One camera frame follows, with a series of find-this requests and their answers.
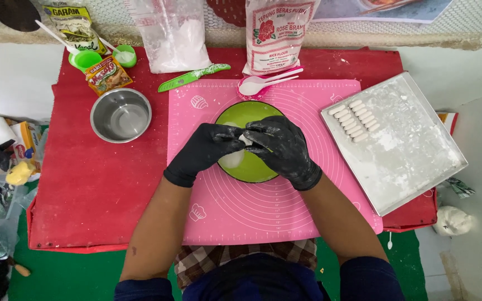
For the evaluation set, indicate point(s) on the green round bowl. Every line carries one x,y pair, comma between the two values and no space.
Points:
249,167

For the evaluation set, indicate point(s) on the rows of shaped dough sticks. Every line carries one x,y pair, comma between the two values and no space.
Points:
356,121

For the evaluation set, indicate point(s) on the person's checked sarong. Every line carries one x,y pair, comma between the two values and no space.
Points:
207,259

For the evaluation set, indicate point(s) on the short white plastic spoon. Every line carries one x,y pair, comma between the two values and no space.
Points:
109,45

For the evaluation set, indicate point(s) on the red yellow box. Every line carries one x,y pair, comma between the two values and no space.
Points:
449,121

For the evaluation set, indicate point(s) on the pink small dish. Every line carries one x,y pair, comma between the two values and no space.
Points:
245,95

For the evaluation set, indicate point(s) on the printed poster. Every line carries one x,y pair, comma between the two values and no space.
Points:
391,12

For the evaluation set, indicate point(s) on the white dough lump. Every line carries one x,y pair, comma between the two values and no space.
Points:
232,159

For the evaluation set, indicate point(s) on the orange seasoning sachet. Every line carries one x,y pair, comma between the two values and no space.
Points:
108,75

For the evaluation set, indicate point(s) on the white rice flour bag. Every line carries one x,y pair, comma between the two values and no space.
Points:
274,37

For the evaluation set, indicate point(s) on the clear plastic bag of flour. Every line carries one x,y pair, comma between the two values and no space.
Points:
174,37

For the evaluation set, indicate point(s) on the person's dark blue shirt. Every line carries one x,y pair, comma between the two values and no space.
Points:
257,280

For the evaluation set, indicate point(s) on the pink silicone baking mat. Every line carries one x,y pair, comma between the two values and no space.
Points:
257,209

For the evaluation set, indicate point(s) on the dark red doily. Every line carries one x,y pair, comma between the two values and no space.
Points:
226,10

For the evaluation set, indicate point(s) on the dark round pan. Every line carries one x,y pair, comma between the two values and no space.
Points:
15,12

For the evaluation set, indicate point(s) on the person's left hand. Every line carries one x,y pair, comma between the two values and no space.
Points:
201,148

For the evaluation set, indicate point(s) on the floured metal baking tray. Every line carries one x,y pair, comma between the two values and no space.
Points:
404,150

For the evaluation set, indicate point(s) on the white plastic bag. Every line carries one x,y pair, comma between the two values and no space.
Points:
452,220

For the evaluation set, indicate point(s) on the white mesh liner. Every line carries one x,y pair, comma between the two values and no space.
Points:
454,25

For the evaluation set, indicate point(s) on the stainless steel bowl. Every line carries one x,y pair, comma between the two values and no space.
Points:
121,116

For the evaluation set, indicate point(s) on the green knife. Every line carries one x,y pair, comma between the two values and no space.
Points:
182,79

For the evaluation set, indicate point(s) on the green plastic cup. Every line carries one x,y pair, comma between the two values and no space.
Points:
87,60

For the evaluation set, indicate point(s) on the person's right fingers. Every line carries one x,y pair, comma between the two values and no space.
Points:
260,138

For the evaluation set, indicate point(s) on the tiny white spoon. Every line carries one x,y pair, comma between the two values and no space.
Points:
390,240

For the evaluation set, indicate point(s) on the person's left fingers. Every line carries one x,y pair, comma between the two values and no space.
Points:
228,138

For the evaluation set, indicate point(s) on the salt packet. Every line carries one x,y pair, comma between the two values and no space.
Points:
75,25

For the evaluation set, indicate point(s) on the long white plastic spoon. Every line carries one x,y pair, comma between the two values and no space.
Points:
55,36

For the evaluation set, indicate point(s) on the small green cup with powder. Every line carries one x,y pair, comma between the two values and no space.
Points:
125,56

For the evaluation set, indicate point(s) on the green floor mat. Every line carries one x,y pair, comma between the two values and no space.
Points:
69,276

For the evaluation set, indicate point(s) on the person's right hand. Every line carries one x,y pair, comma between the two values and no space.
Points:
289,150

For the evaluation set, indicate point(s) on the small white dough piece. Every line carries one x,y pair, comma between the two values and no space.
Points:
246,140

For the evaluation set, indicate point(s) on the green checked cloth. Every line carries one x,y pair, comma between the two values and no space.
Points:
460,187

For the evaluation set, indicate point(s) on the heap of household clutter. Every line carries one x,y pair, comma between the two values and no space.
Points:
2,167

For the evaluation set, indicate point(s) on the red table cover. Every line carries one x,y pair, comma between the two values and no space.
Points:
98,188

